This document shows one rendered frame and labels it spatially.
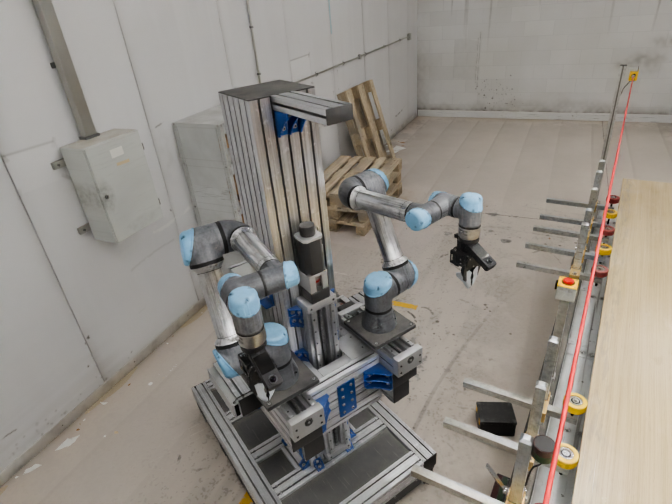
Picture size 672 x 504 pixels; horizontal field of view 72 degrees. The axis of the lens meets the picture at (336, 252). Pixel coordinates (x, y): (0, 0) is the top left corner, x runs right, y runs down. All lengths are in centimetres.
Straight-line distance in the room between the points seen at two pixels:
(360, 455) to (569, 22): 767
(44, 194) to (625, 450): 300
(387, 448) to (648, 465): 123
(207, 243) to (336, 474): 144
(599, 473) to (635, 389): 44
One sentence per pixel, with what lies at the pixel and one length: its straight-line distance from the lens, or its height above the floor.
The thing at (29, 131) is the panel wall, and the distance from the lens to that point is 307.
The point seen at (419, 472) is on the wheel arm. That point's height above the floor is 86.
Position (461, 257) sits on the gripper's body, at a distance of 169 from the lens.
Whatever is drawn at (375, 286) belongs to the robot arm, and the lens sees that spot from 186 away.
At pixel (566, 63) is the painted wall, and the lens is 902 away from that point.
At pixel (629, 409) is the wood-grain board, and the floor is 90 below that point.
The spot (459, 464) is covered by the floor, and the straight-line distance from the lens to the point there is 285.
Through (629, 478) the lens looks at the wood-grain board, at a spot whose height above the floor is 90.
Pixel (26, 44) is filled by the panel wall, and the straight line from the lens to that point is 311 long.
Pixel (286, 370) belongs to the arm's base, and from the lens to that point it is 176.
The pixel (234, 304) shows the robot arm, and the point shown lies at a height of 166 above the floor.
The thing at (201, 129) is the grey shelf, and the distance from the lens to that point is 354.
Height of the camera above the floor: 231
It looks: 30 degrees down
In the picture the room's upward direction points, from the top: 5 degrees counter-clockwise
